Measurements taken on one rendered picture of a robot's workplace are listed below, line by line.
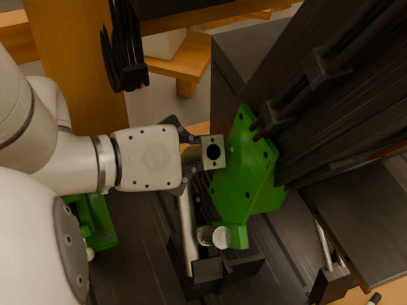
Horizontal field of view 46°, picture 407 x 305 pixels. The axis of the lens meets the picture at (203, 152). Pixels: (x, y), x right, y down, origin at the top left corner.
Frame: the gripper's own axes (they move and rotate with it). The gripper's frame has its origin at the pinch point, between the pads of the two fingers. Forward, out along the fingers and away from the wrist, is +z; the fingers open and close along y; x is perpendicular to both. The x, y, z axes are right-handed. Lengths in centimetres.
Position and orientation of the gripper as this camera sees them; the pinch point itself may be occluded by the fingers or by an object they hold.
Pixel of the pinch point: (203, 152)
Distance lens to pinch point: 79.0
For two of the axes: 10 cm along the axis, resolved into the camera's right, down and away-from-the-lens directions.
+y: -0.9, -10.0, -0.3
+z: 9.0, -0.9, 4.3
